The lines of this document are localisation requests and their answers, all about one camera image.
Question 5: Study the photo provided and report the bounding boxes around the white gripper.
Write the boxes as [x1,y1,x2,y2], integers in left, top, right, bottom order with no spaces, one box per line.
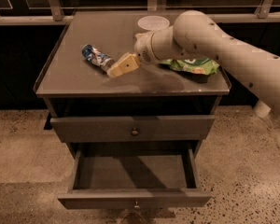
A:
[107,32,160,77]

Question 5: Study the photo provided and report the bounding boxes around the blue silver redbull can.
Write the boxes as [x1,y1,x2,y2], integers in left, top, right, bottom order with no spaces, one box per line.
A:
[82,45,115,72]

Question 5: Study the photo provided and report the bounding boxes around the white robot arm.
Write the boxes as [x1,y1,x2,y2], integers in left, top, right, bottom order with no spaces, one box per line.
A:
[107,10,280,116]

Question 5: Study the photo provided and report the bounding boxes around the grey wooden drawer cabinet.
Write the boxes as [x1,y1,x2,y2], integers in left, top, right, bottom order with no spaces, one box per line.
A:
[33,9,232,211]

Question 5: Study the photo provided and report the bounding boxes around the closed grey upper drawer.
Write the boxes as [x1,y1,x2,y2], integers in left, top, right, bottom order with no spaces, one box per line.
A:
[50,115,215,143]

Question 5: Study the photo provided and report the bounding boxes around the open grey middle drawer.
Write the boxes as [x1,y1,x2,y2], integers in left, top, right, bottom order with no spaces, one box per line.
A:
[58,149,211,209]

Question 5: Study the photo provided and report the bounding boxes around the white ceramic bowl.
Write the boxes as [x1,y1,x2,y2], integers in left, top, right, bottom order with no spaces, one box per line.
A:
[138,16,170,31]

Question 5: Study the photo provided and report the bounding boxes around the green chip bag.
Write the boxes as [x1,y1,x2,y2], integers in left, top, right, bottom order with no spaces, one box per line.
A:
[161,58,219,76]

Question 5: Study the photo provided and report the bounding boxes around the metal railing frame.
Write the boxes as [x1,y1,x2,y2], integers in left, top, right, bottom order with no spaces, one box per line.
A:
[0,0,280,26]

